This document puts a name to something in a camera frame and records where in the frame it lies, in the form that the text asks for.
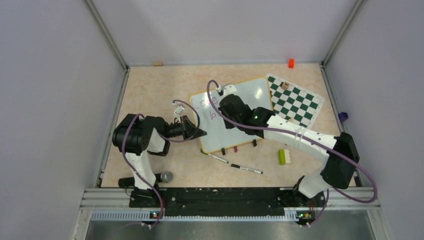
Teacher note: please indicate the small wooden block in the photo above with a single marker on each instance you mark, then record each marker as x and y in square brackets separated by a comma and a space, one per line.
[157, 64]

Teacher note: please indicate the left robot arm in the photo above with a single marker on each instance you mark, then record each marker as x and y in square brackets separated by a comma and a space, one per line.
[137, 138]

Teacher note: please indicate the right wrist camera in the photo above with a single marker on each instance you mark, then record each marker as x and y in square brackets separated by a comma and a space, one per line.
[227, 89]

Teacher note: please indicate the yellow framed whiteboard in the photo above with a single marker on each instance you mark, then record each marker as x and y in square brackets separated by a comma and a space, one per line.
[254, 92]

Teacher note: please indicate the green white toy brick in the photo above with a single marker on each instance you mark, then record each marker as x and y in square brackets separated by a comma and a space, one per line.
[284, 157]

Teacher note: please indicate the black capped marker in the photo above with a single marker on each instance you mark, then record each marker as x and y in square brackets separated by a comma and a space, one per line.
[246, 169]

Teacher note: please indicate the green white chessboard mat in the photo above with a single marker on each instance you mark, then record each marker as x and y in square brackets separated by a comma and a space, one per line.
[296, 103]

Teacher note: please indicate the purple toy block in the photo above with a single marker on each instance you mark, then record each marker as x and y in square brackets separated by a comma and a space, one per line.
[343, 116]

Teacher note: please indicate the orange toy block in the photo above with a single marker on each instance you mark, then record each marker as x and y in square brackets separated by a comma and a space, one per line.
[291, 63]

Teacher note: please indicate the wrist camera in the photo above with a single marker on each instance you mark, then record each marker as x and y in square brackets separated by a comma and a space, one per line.
[227, 89]
[179, 109]

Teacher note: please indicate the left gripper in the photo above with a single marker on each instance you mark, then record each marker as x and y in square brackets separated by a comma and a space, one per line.
[189, 130]

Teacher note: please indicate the green capped marker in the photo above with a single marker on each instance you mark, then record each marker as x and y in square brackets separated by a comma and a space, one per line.
[215, 157]

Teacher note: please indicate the black grey microphone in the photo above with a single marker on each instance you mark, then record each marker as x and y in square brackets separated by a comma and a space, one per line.
[164, 177]

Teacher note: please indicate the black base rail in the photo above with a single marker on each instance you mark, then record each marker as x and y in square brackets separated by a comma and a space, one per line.
[224, 202]

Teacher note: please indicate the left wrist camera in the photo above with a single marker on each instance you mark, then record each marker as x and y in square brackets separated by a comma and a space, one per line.
[179, 109]

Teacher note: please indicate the whiteboard wire stand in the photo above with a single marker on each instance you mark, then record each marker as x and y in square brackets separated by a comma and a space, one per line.
[253, 143]

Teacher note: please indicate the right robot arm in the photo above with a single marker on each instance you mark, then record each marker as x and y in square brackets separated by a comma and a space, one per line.
[335, 152]

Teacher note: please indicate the wooden letter cube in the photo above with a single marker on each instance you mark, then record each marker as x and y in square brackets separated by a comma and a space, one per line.
[285, 86]

